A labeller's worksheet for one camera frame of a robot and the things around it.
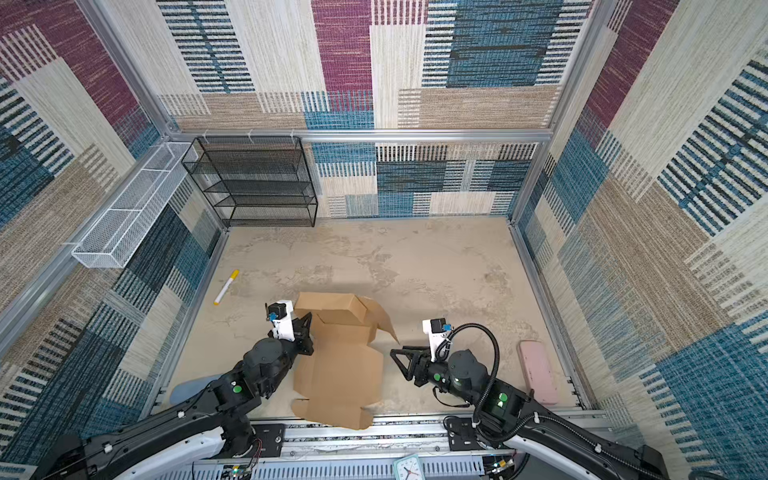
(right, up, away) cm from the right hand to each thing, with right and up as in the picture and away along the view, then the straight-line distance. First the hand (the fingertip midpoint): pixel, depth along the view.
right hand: (399, 356), depth 74 cm
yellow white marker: (-56, +17, +30) cm, 66 cm away
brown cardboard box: (-15, -9, +6) cm, 18 cm away
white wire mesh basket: (-68, +29, -2) cm, 74 cm away
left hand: (-22, +9, +4) cm, 24 cm away
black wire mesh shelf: (-51, +51, +35) cm, 80 cm away
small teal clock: (+2, -23, -6) cm, 24 cm away
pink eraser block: (+38, -7, +8) cm, 39 cm away
